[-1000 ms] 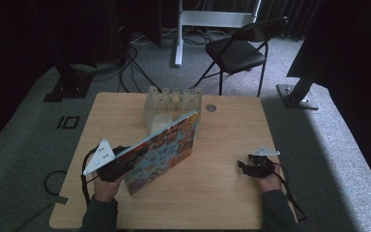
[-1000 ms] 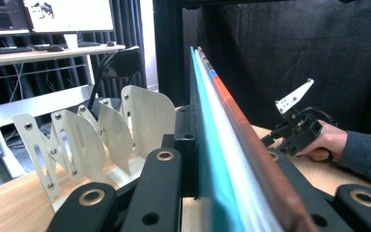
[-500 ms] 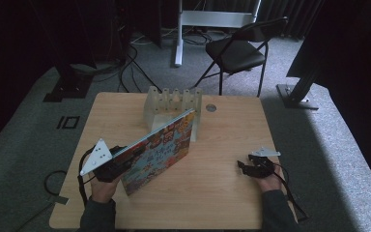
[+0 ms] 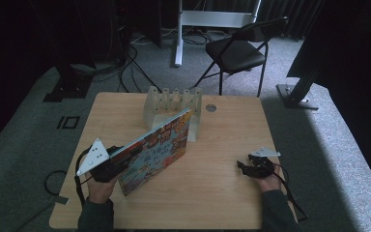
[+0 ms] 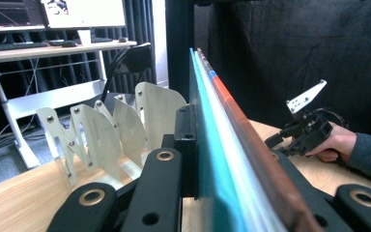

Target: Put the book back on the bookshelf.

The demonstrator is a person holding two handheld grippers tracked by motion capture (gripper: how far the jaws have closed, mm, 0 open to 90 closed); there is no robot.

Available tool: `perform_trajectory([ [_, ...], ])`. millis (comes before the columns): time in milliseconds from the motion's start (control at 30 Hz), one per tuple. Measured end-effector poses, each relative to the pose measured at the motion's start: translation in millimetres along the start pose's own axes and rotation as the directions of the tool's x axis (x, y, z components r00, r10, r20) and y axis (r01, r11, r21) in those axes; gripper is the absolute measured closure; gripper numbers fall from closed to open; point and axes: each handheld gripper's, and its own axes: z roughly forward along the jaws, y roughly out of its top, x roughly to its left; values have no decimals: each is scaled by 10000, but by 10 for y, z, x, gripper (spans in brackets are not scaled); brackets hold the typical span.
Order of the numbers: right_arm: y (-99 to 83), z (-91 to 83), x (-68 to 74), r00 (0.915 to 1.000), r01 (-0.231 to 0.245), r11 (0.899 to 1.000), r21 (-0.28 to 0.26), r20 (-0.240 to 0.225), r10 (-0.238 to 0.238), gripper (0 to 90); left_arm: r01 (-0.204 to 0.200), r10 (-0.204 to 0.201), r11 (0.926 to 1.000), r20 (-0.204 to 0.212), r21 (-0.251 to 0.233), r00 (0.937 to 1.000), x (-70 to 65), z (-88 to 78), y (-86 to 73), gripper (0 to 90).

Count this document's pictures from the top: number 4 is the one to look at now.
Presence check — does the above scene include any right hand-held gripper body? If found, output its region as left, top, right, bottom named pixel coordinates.
left=246, top=147, right=282, bottom=179

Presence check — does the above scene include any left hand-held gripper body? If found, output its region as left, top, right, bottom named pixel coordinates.
left=75, top=138, right=127, bottom=184

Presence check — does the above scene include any colourful picture book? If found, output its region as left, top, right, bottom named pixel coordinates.
left=117, top=107, right=194, bottom=197

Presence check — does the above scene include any translucent book rack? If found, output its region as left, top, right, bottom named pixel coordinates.
left=143, top=85, right=204, bottom=143

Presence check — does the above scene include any person's right hand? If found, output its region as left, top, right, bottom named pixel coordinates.
left=254, top=164, right=284, bottom=193

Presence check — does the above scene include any person's left hand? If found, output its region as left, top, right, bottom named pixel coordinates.
left=86, top=175, right=119, bottom=205

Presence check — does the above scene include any grey tape piece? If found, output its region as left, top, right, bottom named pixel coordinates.
left=46, top=194, right=70, bottom=206

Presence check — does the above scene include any black slanted metal stand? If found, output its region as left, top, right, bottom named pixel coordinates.
left=275, top=0, right=371, bottom=111

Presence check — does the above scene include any black folding chair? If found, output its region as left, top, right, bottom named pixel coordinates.
left=192, top=16, right=289, bottom=98

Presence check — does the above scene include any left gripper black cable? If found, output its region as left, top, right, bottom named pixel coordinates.
left=73, top=146, right=93, bottom=209

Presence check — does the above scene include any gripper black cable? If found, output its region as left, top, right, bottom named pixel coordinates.
left=271, top=162, right=309, bottom=223
left=73, top=146, right=93, bottom=209

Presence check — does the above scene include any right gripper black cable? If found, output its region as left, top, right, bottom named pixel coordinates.
left=271, top=162, right=309, bottom=223

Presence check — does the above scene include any black cable loop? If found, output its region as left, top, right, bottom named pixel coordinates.
left=43, top=169, right=68, bottom=197

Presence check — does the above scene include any black stand with base plate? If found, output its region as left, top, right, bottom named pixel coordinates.
left=43, top=0, right=95, bottom=103

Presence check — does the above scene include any bundle of floor cables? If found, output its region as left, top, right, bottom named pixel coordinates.
left=67, top=28, right=214, bottom=95

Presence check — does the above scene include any white metal desk frame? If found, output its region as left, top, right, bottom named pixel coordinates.
left=173, top=0, right=263, bottom=68

